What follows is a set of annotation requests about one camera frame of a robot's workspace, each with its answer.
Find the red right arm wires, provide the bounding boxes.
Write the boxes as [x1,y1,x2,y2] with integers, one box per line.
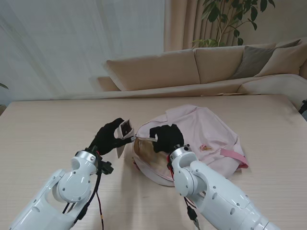
[167,157,174,179]

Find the beige throw pillow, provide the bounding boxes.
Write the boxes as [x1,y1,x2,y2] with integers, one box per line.
[254,35,307,78]

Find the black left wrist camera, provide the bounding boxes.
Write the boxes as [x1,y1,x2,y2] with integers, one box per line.
[96,160,114,176]

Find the white sheer curtain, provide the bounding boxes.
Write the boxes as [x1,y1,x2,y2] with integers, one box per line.
[0,0,166,103]

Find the beige pleated curtain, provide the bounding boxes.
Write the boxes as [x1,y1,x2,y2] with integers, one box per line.
[163,0,307,53]

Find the dark object beside table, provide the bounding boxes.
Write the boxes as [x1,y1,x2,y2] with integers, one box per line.
[298,99,307,116]

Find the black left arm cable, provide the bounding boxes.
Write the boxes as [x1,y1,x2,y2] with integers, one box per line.
[76,173,103,220]

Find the pale pink backpack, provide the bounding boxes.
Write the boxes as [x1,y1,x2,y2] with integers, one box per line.
[131,103,250,187]

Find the cream fabric glasses pouch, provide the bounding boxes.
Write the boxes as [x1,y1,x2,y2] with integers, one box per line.
[114,119,135,159]

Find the grey right arm cable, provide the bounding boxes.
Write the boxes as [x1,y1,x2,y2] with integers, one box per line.
[184,195,201,230]

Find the grey throw pillow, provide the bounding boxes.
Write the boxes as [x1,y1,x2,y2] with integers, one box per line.
[231,39,302,80]

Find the beige sofa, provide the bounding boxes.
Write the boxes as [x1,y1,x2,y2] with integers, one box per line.
[89,37,307,99]

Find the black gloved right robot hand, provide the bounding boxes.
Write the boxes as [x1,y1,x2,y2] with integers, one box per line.
[149,123,186,154]

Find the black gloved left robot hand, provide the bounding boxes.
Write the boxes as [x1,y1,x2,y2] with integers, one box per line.
[88,117,136,157]

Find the red left arm wire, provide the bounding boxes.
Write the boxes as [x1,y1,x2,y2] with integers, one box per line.
[95,191,106,230]

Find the green leafy indoor plant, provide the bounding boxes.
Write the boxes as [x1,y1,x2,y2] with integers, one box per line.
[191,0,276,48]

